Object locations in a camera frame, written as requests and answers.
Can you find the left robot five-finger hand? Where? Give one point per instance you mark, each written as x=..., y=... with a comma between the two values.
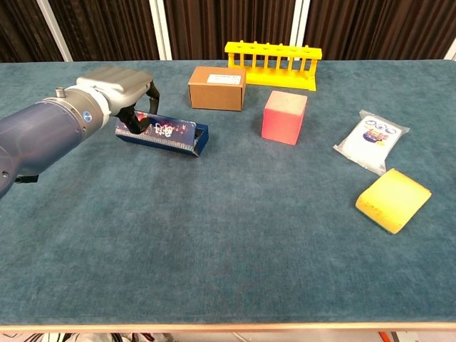
x=117, y=87

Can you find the blue patterned glasses case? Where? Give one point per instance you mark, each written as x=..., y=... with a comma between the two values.
x=167, y=135

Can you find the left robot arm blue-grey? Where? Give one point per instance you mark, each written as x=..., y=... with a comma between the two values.
x=42, y=139

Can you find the brown cardboard box white label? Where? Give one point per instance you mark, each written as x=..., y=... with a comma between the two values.
x=213, y=94

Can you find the dark brown pleated curtain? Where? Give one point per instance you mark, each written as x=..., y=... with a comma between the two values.
x=231, y=21

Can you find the yellow test tube rack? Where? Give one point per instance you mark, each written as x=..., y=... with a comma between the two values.
x=278, y=73

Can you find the pink foam cube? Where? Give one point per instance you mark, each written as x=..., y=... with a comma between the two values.
x=281, y=123

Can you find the blue velvet table cloth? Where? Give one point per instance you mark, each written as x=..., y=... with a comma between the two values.
x=228, y=267

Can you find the white plastic snack packet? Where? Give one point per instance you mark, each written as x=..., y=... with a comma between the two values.
x=370, y=142

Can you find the yellow sponge green backing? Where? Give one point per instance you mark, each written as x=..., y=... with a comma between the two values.
x=392, y=199

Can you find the aluminium frame post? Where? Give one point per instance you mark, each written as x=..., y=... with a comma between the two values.
x=300, y=25
x=160, y=30
x=451, y=54
x=55, y=30

